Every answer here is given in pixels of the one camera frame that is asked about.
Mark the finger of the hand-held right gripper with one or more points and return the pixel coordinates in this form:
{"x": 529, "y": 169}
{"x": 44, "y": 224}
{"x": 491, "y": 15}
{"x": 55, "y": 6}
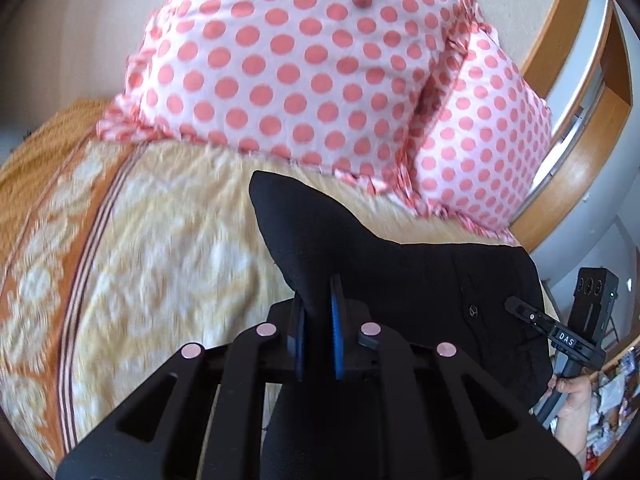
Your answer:
{"x": 525, "y": 311}

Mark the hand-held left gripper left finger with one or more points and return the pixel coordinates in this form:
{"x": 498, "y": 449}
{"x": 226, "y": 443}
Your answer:
{"x": 300, "y": 342}

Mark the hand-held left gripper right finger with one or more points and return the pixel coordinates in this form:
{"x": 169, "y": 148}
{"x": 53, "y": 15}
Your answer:
{"x": 336, "y": 332}

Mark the black pants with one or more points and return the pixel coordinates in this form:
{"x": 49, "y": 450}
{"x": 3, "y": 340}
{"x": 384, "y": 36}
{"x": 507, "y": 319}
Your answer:
{"x": 400, "y": 280}

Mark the person's right forearm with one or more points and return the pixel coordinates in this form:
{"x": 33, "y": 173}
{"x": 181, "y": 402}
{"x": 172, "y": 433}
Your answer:
{"x": 575, "y": 445}

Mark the person's right hand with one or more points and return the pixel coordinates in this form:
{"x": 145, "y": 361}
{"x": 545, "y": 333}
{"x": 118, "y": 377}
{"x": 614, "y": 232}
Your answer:
{"x": 570, "y": 395}

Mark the pile of assorted clutter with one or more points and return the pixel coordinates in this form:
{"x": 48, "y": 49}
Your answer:
{"x": 617, "y": 410}

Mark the yellow patterned blanket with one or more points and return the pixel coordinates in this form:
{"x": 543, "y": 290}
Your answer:
{"x": 165, "y": 270}

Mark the pink polka dot pillow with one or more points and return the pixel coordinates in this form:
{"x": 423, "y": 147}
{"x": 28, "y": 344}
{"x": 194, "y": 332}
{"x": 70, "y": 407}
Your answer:
{"x": 480, "y": 150}
{"x": 300, "y": 60}

